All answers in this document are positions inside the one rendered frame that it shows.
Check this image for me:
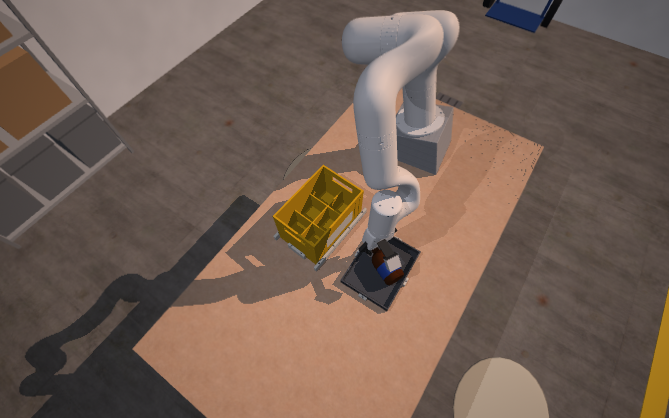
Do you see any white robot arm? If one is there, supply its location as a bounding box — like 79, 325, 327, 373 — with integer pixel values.
342, 10, 459, 272

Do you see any brown bottle with blue label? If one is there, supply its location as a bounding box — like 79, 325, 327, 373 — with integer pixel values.
372, 247, 404, 285

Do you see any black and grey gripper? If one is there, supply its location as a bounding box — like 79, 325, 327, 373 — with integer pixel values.
358, 227, 398, 256

